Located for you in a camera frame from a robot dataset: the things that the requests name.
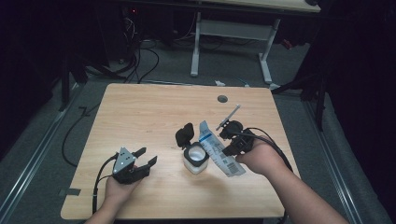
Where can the person's left hand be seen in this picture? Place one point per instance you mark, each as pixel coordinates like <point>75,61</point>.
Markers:
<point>118,193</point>

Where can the white metal desk frame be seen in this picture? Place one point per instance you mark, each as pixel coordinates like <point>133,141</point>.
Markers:
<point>236,29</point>

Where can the dark computer tower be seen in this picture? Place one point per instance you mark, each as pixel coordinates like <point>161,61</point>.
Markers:
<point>118,31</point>

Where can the grey tape strip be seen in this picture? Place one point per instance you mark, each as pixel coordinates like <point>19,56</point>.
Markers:
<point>71,192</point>

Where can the black metal stand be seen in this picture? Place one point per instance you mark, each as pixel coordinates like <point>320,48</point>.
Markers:
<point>65,84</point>
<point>320,102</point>

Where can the blue and white milk carton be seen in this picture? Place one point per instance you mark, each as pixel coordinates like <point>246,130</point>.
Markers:
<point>218,152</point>

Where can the round black table grommet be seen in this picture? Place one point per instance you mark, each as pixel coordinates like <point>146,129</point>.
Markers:
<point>222,99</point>

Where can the small white plug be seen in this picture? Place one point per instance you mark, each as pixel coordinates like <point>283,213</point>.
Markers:
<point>219,83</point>

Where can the glass jar with black lid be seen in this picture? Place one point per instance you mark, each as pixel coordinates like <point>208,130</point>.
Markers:
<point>196,166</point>

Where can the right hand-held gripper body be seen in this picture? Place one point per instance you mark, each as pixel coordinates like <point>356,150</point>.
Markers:
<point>243,141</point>

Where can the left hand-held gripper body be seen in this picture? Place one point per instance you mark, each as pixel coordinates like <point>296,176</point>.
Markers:
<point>126,174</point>

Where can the person's right hand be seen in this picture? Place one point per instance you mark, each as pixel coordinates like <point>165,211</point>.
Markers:
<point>261,158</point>

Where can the small red object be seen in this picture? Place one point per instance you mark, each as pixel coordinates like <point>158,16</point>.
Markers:
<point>287,44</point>

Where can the metal floor rail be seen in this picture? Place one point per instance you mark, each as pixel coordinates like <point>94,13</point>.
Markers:
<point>34,157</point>
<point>333,168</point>

